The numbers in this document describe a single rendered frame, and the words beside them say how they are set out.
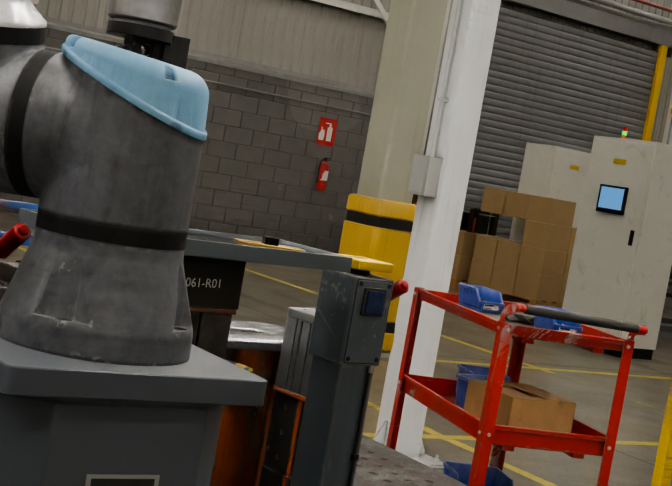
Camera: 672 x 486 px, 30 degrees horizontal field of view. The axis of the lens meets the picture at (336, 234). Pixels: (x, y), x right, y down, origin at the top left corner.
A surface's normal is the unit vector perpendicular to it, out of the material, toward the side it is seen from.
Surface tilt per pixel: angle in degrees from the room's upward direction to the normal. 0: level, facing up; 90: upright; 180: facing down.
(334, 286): 90
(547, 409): 90
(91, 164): 90
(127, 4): 90
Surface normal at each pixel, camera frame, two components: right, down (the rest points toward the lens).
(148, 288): 0.70, -0.15
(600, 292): -0.81, -0.11
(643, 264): 0.55, 0.15
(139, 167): 0.36, 0.11
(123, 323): 0.43, -0.18
